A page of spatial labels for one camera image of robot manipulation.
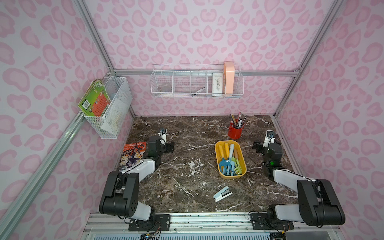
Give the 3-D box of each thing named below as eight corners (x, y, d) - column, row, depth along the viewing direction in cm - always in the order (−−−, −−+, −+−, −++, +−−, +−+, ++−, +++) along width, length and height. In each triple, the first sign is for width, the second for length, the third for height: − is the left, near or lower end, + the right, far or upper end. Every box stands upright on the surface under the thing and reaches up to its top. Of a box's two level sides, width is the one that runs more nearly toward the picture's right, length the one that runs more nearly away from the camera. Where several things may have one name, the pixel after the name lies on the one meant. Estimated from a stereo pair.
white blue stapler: (215, 203, 81) (216, 202, 79) (211, 195, 84) (211, 193, 81) (231, 194, 84) (232, 193, 81) (227, 187, 86) (227, 185, 84)
